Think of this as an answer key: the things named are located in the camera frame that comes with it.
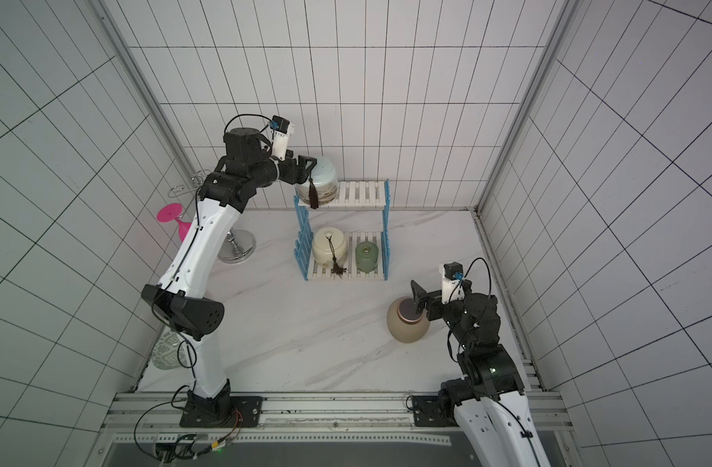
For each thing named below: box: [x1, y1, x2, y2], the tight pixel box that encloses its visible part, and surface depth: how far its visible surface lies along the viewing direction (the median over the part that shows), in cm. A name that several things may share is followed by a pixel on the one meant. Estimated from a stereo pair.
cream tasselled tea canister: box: [312, 227, 349, 272], surface depth 94 cm
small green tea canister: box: [355, 241, 379, 274], surface depth 97 cm
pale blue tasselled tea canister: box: [295, 155, 339, 210], surface depth 79 cm
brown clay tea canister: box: [387, 295, 430, 344], surface depth 79 cm
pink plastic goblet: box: [155, 202, 192, 243], surface depth 84 cm
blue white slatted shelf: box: [357, 179, 392, 281], surface depth 92 cm
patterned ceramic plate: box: [151, 330, 188, 370], surface depth 82 cm
